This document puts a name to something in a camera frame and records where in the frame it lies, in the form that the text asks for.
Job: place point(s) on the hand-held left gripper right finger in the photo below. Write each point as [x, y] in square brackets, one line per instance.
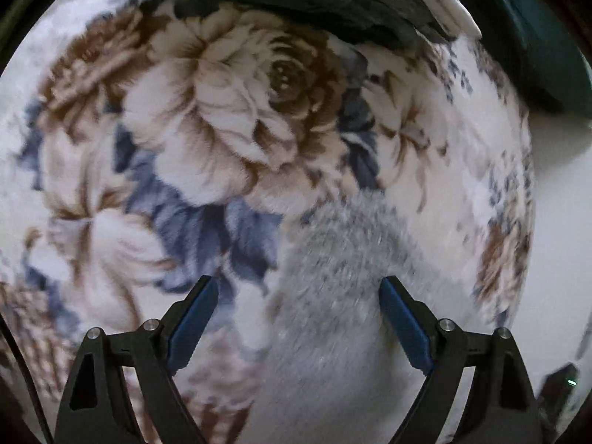
[407, 328]

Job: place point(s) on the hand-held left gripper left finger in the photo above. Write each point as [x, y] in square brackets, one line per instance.
[192, 328]

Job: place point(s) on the grey fluffy towel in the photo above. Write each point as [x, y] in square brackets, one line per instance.
[333, 286]

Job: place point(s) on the floral printed blanket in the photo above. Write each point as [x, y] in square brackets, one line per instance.
[222, 125]

